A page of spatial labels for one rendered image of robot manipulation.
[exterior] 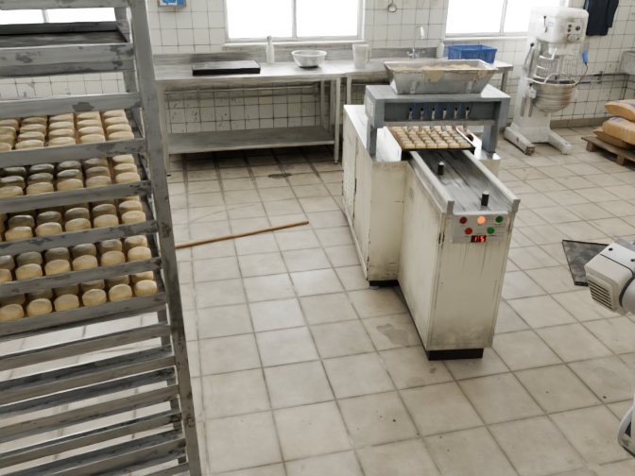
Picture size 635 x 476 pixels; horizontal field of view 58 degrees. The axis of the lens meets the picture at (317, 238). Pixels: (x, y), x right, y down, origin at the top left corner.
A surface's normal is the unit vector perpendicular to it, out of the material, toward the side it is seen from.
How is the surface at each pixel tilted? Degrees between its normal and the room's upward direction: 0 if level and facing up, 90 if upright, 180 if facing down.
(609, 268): 30
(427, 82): 115
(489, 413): 0
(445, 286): 90
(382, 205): 90
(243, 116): 90
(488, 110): 90
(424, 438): 0
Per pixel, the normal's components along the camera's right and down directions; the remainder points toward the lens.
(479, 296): 0.08, 0.44
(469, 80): 0.07, 0.78
